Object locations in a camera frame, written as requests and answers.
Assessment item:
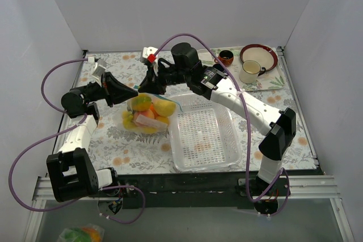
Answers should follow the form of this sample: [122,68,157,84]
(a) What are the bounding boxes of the yellow green fake mango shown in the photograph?
[130,94,152,112]

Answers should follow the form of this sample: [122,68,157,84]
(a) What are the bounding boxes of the yellow fake lemon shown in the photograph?
[154,100,176,117]

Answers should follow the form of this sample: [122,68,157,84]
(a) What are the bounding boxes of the clear zip top bag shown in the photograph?
[114,93,182,134]

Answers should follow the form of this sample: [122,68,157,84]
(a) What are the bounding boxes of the fake peach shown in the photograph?
[133,109,154,126]

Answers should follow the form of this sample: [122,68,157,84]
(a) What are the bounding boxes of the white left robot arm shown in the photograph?
[47,63,146,202]

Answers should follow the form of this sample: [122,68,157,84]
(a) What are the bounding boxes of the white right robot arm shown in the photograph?
[148,43,296,196]

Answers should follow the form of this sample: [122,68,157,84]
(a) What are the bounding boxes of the orange fake tangerine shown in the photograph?
[149,103,159,118]

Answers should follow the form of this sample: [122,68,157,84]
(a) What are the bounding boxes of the yellow fake banana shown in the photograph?
[122,111,158,134]

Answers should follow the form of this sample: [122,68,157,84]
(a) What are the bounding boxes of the bag of fake fruit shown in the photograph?
[57,224,104,242]

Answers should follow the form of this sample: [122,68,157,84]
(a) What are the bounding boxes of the floral tablecloth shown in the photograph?
[53,50,318,173]

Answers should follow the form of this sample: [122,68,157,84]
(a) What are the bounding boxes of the orange patterned mug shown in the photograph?
[214,50,234,67]

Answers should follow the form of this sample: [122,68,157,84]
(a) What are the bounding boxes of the white perforated plastic basket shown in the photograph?
[168,94,242,172]

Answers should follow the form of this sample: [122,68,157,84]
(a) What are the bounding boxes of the cream enamel mug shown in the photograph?
[239,60,266,84]

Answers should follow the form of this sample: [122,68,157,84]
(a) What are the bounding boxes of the red rimmed plate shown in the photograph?
[239,44,278,71]

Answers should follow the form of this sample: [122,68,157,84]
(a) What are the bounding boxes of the floral serving tray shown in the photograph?
[212,46,285,91]

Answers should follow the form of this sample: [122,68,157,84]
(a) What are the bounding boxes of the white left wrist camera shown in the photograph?
[87,56,107,86]

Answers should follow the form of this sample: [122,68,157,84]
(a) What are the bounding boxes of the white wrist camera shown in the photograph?
[87,56,107,86]
[140,46,158,65]

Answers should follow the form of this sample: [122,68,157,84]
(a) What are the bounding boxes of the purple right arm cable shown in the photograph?
[147,32,290,218]

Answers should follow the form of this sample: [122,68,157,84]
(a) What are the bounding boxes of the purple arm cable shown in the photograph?
[147,32,290,218]
[8,56,146,224]

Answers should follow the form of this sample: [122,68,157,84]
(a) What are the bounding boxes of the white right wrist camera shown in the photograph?
[140,46,158,65]

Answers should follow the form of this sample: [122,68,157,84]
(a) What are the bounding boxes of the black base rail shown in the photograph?
[31,165,341,209]

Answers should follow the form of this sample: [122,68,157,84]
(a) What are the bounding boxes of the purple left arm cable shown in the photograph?
[8,56,146,224]

